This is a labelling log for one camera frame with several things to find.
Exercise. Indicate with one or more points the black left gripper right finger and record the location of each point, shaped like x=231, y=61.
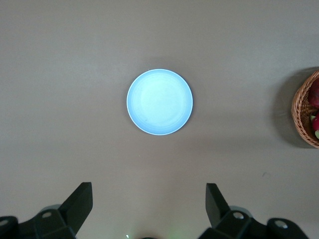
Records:
x=219, y=211

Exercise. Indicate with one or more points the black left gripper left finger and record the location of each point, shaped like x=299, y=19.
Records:
x=72, y=211

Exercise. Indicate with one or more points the dark red apple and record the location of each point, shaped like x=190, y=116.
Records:
x=315, y=94

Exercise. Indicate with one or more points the light blue round plate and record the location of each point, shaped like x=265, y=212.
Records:
x=159, y=102

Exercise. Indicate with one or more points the brown wicker basket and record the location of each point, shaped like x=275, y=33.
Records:
x=300, y=109

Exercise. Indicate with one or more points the pink dragon fruit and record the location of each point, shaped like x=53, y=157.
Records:
x=316, y=123

